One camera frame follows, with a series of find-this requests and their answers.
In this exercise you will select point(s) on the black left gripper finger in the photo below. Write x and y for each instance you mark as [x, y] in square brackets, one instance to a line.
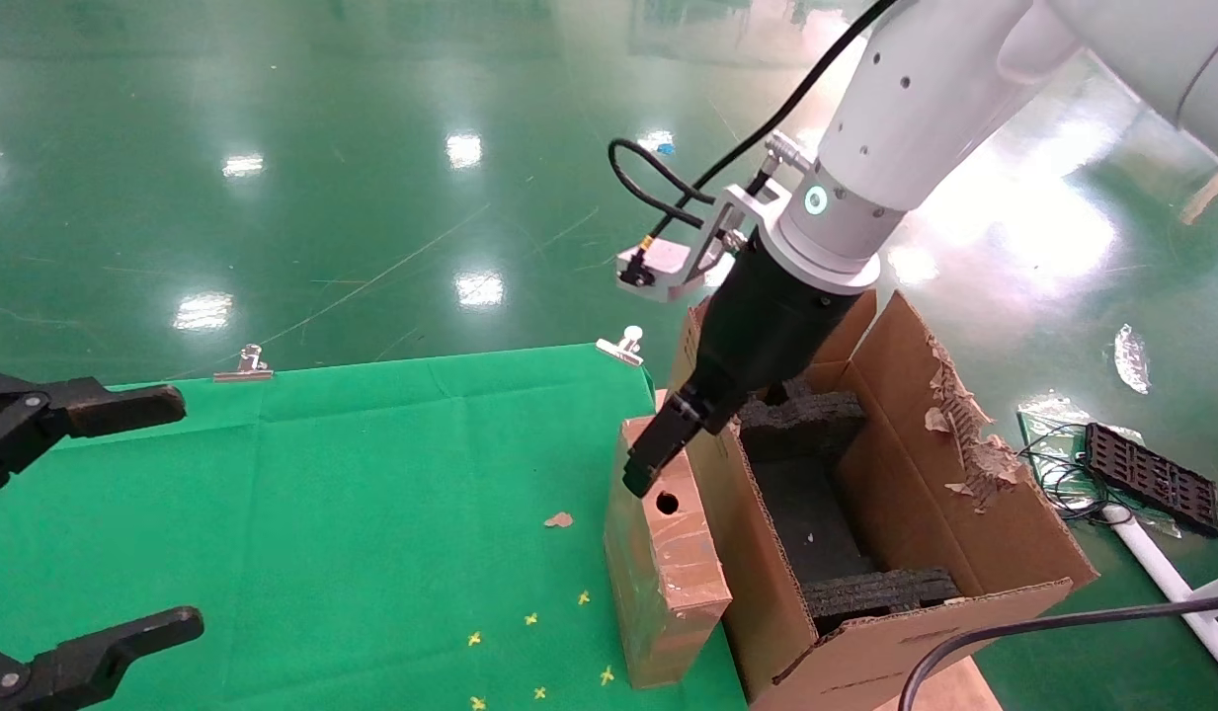
[105, 654]
[105, 407]

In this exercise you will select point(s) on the black plastic grid tray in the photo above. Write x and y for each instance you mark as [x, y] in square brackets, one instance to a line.
[1152, 479]

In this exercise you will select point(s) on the silver binder clip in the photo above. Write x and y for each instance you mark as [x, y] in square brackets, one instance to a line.
[243, 372]
[620, 348]

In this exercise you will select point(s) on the large open cardboard carton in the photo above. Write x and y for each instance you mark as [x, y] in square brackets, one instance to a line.
[865, 662]

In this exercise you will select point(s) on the black foam base pad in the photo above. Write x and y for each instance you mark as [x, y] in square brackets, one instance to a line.
[816, 513]

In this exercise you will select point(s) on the green table cloth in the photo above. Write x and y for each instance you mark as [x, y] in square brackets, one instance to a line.
[322, 513]

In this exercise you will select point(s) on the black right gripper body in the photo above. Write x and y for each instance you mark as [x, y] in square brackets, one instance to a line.
[767, 316]

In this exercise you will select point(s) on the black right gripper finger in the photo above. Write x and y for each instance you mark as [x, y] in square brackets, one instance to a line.
[663, 444]

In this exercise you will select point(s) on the clear plastic wrapper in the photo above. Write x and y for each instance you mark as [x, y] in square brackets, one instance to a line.
[1048, 410]
[1130, 360]

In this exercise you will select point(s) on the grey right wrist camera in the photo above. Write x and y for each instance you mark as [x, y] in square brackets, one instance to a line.
[658, 262]

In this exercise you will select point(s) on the small taped cardboard box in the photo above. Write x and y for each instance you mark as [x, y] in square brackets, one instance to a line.
[668, 573]

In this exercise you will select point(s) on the white table foot bar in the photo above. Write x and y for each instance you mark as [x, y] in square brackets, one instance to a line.
[1162, 578]

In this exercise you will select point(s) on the brown cardboard scrap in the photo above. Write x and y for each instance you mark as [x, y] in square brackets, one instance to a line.
[558, 519]

